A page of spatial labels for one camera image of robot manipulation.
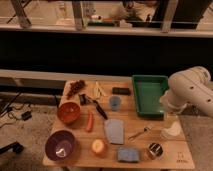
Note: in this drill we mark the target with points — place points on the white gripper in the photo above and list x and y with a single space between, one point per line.
171 127

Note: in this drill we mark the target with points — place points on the black eraser block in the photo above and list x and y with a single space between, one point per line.
121 91

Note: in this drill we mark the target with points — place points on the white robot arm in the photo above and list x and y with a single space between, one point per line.
187 86

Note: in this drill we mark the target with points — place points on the orange bowl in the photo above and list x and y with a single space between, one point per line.
68 112

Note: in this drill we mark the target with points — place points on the purple bowl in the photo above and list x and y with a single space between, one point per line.
60 145

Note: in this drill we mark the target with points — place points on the shiny metal cup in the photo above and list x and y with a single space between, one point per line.
155 150

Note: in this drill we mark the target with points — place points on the green plastic tray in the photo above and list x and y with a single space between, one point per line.
147 92

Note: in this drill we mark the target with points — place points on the blue sponge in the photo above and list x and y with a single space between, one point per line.
129 155

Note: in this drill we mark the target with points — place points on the grey folded cloth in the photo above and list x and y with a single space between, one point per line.
114 130

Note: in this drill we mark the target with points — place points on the blue plastic cup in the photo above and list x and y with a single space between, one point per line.
115 102

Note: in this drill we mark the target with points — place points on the peach apple fruit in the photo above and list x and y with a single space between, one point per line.
99 147

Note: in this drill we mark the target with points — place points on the orange carrot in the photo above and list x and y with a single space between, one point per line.
90 122

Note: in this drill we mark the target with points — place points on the black binder clip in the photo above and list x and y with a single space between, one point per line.
82 98

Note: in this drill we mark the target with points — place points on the bunch of dark grapes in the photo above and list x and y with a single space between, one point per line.
75 87

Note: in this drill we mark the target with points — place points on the black power adapter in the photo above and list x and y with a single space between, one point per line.
26 115

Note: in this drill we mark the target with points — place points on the black handled knife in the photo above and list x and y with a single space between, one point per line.
98 108

